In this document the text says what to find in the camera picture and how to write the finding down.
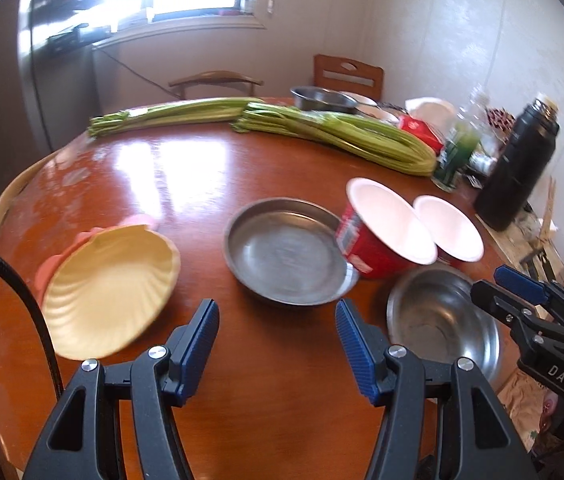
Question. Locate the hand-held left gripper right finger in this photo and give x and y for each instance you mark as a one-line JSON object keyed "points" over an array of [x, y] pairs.
{"points": [[354, 350]]}

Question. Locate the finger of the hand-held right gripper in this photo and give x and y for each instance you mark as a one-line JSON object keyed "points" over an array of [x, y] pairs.
{"points": [[519, 282], [494, 300]]}

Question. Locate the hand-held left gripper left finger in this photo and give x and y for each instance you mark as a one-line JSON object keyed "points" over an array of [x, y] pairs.
{"points": [[201, 345]]}

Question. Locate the steel bowl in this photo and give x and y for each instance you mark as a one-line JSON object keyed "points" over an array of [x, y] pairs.
{"points": [[436, 320]]}

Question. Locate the small red paper bowl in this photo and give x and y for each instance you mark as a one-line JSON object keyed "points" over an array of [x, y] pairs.
{"points": [[449, 227]]}

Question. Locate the yellow shell-shaped plate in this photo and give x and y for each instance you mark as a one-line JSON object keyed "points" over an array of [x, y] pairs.
{"points": [[107, 290]]}

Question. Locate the round steel plate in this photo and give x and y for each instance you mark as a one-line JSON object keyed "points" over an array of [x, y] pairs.
{"points": [[282, 255]]}

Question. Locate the large red paper bowl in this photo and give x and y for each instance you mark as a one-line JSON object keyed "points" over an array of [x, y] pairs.
{"points": [[391, 220]]}

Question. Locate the pink plastic plate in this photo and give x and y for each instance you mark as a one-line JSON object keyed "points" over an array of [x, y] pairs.
{"points": [[49, 265]]}

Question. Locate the floral cloth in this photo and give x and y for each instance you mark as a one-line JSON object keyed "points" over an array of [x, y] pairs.
{"points": [[524, 405]]}

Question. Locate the black thermos flask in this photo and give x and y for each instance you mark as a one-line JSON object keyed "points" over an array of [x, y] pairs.
{"points": [[516, 170]]}

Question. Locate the green label water bottle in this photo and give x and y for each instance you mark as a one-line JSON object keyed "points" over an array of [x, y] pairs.
{"points": [[456, 155]]}

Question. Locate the patterned cloth bag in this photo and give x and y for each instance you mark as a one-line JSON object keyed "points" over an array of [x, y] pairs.
{"points": [[500, 121]]}

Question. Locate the red tissue pack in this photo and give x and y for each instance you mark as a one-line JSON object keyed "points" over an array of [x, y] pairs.
{"points": [[419, 132]]}

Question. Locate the white bowl at back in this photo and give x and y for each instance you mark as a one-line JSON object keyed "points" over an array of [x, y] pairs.
{"points": [[431, 110]]}

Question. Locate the white bowl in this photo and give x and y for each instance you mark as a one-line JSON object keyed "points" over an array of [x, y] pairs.
{"points": [[431, 110], [364, 99]]}

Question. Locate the thick celery bundle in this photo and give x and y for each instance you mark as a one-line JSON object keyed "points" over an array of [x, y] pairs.
{"points": [[341, 135]]}

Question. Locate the long celery bundle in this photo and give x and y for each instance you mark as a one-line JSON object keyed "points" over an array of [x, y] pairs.
{"points": [[172, 112]]}

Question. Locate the steel basin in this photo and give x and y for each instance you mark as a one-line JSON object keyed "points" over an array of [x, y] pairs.
{"points": [[322, 100]]}

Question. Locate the wooden chair with curved back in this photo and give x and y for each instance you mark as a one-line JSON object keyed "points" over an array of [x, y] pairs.
{"points": [[212, 80]]}

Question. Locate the wooden chair with cutout back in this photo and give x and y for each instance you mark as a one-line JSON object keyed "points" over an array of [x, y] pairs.
{"points": [[346, 77]]}

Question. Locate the silver refrigerator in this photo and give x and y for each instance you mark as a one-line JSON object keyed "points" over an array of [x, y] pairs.
{"points": [[52, 85]]}

